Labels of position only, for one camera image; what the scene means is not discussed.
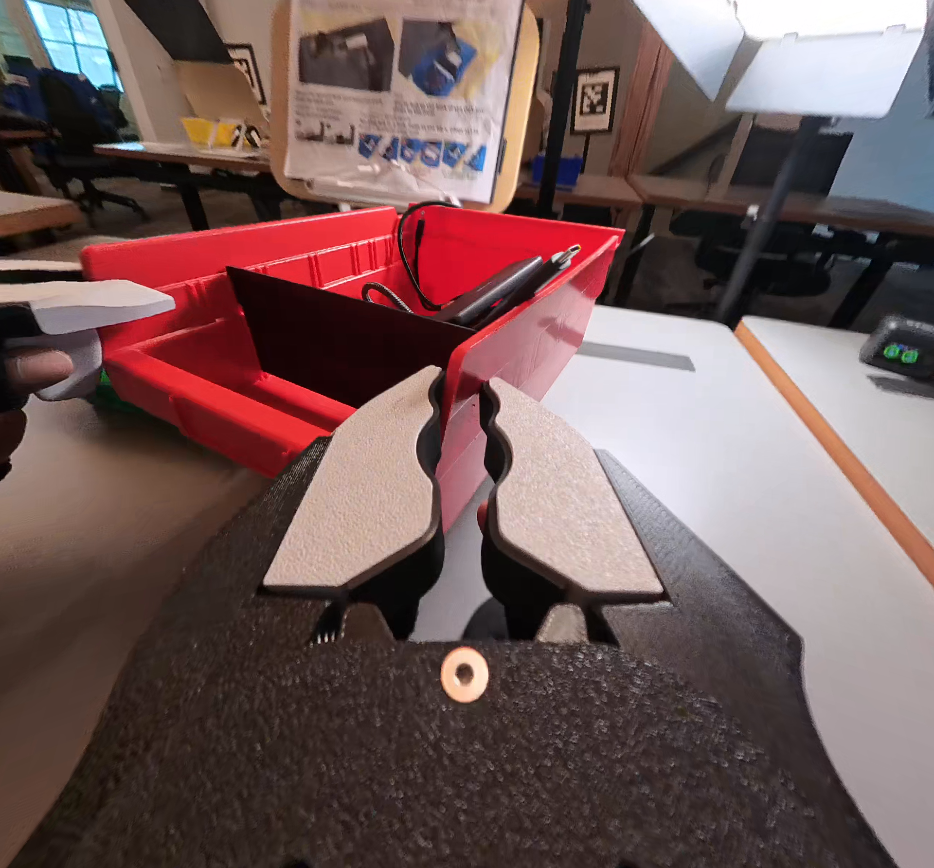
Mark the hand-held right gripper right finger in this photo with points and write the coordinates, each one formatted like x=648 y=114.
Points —
x=569 y=510

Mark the instruction sheet board white stand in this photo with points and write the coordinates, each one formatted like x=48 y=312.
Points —
x=401 y=80

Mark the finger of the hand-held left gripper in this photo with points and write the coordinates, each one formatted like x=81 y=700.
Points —
x=102 y=302
x=44 y=266

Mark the dark grey usb hub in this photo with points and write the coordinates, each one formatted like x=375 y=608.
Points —
x=489 y=295

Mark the yellow container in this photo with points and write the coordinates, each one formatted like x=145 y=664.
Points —
x=230 y=134
x=197 y=132

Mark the black office chair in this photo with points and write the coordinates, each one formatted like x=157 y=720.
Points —
x=80 y=123

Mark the black bin divider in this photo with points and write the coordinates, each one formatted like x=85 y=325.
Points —
x=328 y=342

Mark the black stand pole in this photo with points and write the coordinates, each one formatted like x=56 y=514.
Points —
x=569 y=80

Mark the red plastic bin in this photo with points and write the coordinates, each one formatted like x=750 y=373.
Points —
x=219 y=372

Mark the blue storage bin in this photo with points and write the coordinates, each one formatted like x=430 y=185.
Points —
x=558 y=169

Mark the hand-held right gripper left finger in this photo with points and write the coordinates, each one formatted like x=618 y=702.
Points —
x=357 y=503

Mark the small framed marker tag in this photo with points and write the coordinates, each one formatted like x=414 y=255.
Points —
x=248 y=72
x=595 y=100

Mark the black flat panel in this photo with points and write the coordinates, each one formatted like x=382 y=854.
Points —
x=175 y=25

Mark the white panel light on pole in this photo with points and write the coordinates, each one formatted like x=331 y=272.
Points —
x=802 y=65

